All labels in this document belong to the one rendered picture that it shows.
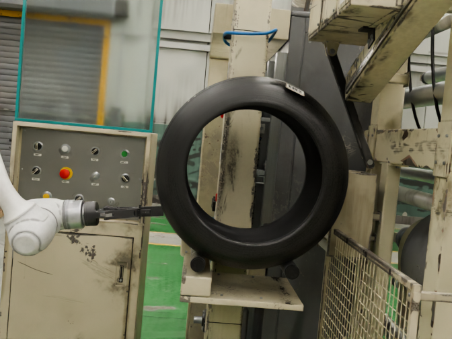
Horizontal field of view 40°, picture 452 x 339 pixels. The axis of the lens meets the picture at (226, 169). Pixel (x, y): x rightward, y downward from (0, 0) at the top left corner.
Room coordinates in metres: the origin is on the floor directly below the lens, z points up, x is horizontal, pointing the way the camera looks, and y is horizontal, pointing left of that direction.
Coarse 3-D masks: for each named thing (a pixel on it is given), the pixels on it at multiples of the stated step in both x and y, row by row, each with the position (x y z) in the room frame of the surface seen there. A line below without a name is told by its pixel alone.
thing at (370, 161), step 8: (328, 56) 2.15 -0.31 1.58; (336, 56) 2.14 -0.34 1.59; (336, 64) 2.14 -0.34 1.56; (336, 72) 2.14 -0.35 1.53; (336, 80) 2.15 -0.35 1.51; (344, 80) 2.14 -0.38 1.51; (344, 88) 2.14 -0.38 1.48; (344, 96) 2.14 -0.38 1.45; (344, 104) 2.16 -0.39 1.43; (352, 104) 2.14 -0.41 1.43; (352, 112) 2.14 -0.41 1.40; (352, 120) 2.14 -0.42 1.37; (352, 128) 2.16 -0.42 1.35; (360, 128) 2.14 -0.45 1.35; (360, 136) 2.14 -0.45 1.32; (360, 144) 2.15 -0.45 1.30; (368, 152) 2.15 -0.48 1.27; (368, 160) 2.15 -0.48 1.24
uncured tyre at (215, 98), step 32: (224, 96) 1.79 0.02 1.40; (256, 96) 1.79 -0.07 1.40; (288, 96) 1.80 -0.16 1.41; (192, 128) 1.78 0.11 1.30; (320, 128) 1.80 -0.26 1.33; (160, 160) 1.81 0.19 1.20; (320, 160) 2.07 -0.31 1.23; (160, 192) 1.82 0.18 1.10; (320, 192) 1.81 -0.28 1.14; (192, 224) 1.79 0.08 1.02; (224, 224) 2.09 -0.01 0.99; (288, 224) 2.07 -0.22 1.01; (320, 224) 1.81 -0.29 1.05; (224, 256) 1.80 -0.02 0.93; (256, 256) 1.80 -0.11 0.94; (288, 256) 1.82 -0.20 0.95
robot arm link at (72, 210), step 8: (72, 200) 1.87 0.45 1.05; (80, 200) 1.87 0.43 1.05; (64, 208) 1.85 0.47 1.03; (72, 208) 1.85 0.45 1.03; (80, 208) 1.85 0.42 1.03; (64, 216) 1.84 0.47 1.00; (72, 216) 1.84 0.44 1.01; (80, 216) 1.84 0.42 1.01; (64, 224) 1.85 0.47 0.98; (72, 224) 1.85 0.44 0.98; (80, 224) 1.85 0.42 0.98
